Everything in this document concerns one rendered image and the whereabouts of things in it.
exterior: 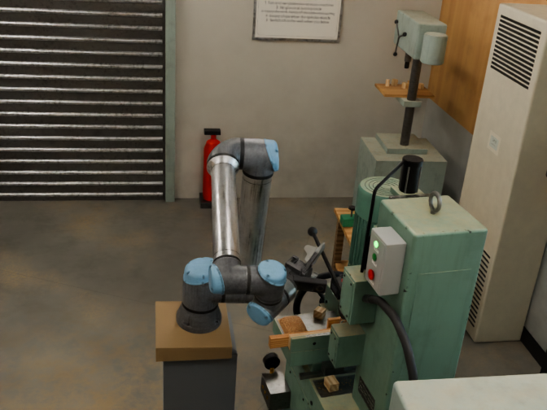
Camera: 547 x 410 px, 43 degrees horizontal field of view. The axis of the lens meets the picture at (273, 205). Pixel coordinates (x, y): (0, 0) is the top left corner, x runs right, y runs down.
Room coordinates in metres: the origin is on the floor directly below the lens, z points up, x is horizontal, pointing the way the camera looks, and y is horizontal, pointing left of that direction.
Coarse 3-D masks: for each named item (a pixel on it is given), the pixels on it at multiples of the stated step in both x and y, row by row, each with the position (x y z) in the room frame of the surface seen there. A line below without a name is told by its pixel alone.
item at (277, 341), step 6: (312, 330) 1.95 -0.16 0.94; (318, 330) 1.95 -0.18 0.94; (270, 336) 1.90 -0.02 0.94; (276, 336) 1.90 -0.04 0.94; (282, 336) 1.91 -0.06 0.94; (288, 336) 1.91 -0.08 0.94; (270, 342) 1.89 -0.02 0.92; (276, 342) 1.89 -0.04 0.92; (282, 342) 1.90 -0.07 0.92; (270, 348) 1.89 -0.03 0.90
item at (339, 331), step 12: (336, 324) 1.80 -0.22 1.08; (348, 324) 1.80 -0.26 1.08; (336, 336) 1.75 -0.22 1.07; (348, 336) 1.74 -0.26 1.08; (360, 336) 1.75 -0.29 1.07; (336, 348) 1.74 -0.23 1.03; (348, 348) 1.74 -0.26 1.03; (360, 348) 1.75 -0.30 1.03; (336, 360) 1.73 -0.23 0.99; (348, 360) 1.74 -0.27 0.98; (360, 360) 1.76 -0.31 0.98
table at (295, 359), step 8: (320, 304) 2.22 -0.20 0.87; (328, 312) 2.12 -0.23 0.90; (304, 320) 2.07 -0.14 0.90; (312, 320) 2.07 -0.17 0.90; (320, 320) 2.07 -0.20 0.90; (280, 328) 2.01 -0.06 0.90; (312, 328) 2.02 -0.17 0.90; (320, 328) 2.02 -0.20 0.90; (288, 352) 1.89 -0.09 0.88; (296, 352) 1.88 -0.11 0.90; (304, 352) 1.89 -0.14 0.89; (312, 352) 1.90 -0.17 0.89; (320, 352) 1.90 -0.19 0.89; (288, 360) 1.89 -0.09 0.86; (296, 360) 1.88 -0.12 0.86; (304, 360) 1.89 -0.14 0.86; (312, 360) 1.90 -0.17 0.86; (320, 360) 1.91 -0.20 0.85
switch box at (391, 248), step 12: (372, 228) 1.69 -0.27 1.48; (384, 228) 1.69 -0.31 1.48; (372, 240) 1.67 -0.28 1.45; (384, 240) 1.62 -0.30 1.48; (396, 240) 1.63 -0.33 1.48; (372, 252) 1.66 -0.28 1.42; (384, 252) 1.60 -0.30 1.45; (396, 252) 1.61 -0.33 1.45; (372, 264) 1.65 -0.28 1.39; (384, 264) 1.60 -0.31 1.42; (396, 264) 1.61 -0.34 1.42; (384, 276) 1.60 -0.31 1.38; (396, 276) 1.61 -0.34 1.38; (384, 288) 1.60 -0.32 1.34; (396, 288) 1.61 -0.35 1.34
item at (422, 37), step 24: (408, 24) 4.42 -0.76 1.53; (432, 24) 4.24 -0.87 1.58; (408, 48) 4.35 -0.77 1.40; (432, 48) 4.10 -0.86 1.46; (384, 96) 4.43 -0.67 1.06; (408, 96) 4.40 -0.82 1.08; (432, 96) 4.48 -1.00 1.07; (408, 120) 4.38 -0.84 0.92; (360, 144) 4.60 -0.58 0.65; (384, 144) 4.39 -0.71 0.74; (408, 144) 4.39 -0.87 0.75; (360, 168) 4.52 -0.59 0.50; (384, 168) 4.19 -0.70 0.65; (432, 168) 4.24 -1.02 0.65
